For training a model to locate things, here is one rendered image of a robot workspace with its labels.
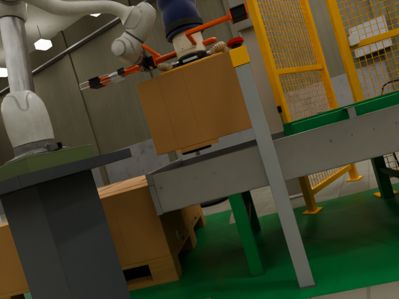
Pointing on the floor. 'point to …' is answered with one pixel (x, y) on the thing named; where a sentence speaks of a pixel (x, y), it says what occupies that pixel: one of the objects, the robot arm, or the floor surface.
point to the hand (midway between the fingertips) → (148, 64)
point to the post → (272, 167)
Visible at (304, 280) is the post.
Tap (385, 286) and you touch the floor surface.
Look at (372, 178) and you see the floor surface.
